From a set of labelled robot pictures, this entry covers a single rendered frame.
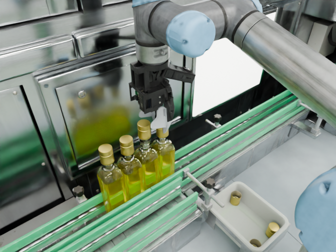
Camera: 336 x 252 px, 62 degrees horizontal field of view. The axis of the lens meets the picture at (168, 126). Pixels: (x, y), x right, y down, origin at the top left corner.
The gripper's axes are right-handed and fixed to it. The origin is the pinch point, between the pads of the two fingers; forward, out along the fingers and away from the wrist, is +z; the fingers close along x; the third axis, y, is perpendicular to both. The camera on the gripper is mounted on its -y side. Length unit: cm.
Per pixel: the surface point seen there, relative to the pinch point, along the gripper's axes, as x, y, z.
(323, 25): -15, -101, -2
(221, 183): 4.9, -23.7, 36.9
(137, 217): 6.6, 13.5, 24.4
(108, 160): 2.3, 17.5, 2.0
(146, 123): 0.8, 5.3, -3.1
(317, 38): -16, -101, 4
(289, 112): 0, -66, 24
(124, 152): 1.7, 12.7, 2.4
